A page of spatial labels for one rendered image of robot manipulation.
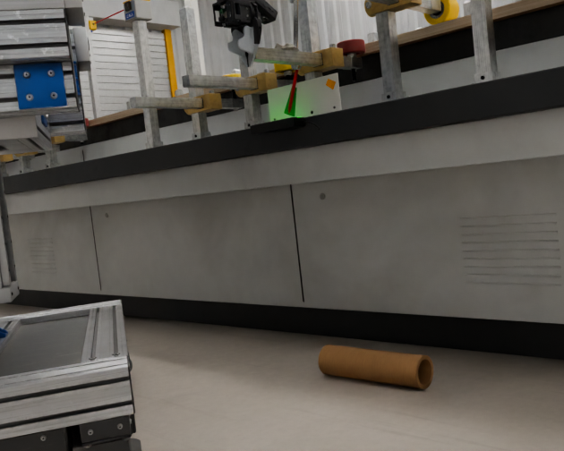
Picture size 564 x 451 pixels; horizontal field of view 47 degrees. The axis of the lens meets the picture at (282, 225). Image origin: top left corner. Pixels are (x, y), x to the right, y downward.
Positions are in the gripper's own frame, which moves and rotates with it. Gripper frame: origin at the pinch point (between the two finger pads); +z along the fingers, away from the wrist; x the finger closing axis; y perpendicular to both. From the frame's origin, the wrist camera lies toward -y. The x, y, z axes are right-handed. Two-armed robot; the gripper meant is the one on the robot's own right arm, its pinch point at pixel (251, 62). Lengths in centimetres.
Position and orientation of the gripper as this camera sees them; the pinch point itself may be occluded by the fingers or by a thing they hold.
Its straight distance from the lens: 163.0
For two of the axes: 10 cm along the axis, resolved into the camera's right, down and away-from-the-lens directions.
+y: -6.7, 1.2, -7.3
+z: 1.1, 9.9, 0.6
